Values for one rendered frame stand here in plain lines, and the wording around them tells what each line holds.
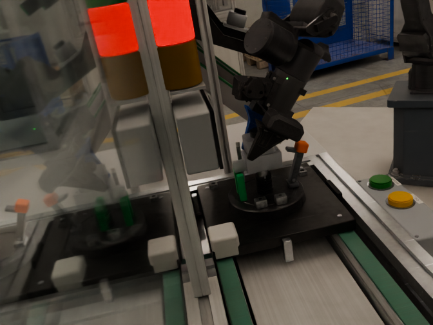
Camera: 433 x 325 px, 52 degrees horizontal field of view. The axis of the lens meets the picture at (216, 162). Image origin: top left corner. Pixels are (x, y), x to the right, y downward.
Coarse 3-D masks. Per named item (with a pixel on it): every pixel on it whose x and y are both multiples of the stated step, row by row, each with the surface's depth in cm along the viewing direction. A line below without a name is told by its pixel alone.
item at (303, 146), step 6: (294, 144) 79; (300, 144) 77; (306, 144) 77; (288, 150) 78; (294, 150) 78; (300, 150) 78; (306, 150) 78; (294, 156) 79; (300, 156) 78; (294, 162) 79; (300, 162) 79; (294, 168) 79; (294, 174) 80; (294, 180) 80
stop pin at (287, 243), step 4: (284, 240) 70; (288, 240) 70; (284, 244) 70; (288, 244) 70; (284, 248) 70; (288, 248) 71; (292, 248) 71; (284, 252) 71; (288, 252) 71; (292, 252) 71; (284, 256) 72; (288, 256) 71; (292, 256) 71; (288, 260) 71; (292, 260) 72
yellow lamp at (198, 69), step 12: (168, 48) 48; (180, 48) 48; (192, 48) 49; (168, 60) 48; (180, 60) 48; (192, 60) 49; (168, 72) 49; (180, 72) 49; (192, 72) 49; (168, 84) 50; (180, 84) 49; (192, 84) 50
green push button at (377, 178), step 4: (372, 176) 83; (376, 176) 83; (380, 176) 83; (384, 176) 82; (388, 176) 82; (372, 180) 82; (376, 180) 82; (380, 180) 81; (384, 180) 81; (388, 180) 81; (372, 184) 81; (376, 184) 81; (380, 184) 80; (384, 184) 80; (388, 184) 80; (380, 188) 81; (384, 188) 80
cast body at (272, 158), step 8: (256, 128) 77; (248, 136) 77; (248, 144) 75; (248, 152) 75; (272, 152) 76; (280, 152) 76; (240, 160) 78; (248, 160) 76; (256, 160) 76; (264, 160) 76; (272, 160) 76; (280, 160) 77; (240, 168) 78; (248, 168) 76; (256, 168) 77; (264, 168) 77; (272, 168) 77
